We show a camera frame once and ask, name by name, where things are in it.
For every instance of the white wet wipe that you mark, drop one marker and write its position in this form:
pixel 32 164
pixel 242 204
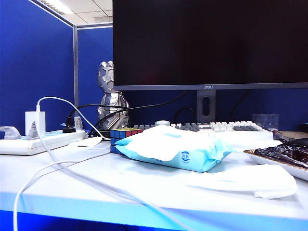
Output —
pixel 240 179

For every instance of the sky blue wet wipes packet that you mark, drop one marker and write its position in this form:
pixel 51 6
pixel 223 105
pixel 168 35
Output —
pixel 192 158

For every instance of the aluminium partition post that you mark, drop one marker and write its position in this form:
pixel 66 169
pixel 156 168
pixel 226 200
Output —
pixel 76 67

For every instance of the grey and white keyboard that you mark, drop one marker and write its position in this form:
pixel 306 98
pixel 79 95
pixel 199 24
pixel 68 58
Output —
pixel 216 125

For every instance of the white keyboard wrist rest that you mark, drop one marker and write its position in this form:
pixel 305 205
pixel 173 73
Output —
pixel 252 139

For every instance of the small grey plug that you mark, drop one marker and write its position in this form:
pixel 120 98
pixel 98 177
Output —
pixel 32 132

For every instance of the ceiling light panel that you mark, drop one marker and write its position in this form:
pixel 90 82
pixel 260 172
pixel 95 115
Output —
pixel 59 6

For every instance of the black AOC computer monitor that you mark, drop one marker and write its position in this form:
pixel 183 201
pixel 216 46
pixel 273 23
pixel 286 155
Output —
pixel 204 43

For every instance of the white power strip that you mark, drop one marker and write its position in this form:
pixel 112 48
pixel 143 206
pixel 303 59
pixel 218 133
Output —
pixel 24 146

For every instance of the large grey plug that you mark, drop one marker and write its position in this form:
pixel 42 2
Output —
pixel 10 133

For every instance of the grey monitor stand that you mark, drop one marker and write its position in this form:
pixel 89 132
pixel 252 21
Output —
pixel 201 106

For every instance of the white USB charger block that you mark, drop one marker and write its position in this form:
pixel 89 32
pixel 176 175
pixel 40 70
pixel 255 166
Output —
pixel 30 118

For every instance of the white round keyboard knob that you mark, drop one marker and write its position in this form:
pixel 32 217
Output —
pixel 162 122

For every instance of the black computer mouse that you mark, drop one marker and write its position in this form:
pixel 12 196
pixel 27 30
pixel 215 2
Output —
pixel 299 142

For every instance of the white plate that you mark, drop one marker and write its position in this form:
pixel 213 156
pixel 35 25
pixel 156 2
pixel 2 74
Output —
pixel 276 166

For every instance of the small white adapter plug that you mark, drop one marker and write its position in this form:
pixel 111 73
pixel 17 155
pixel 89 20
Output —
pixel 78 122

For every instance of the silver faceted figurine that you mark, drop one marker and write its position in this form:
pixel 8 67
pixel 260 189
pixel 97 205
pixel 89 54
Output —
pixel 110 108

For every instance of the white paper scrap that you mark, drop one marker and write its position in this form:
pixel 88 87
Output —
pixel 85 142

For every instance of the Rubik's cube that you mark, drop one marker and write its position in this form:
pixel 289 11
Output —
pixel 120 138

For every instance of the clear plastic cup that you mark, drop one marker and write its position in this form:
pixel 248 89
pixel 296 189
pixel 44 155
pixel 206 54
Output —
pixel 265 121

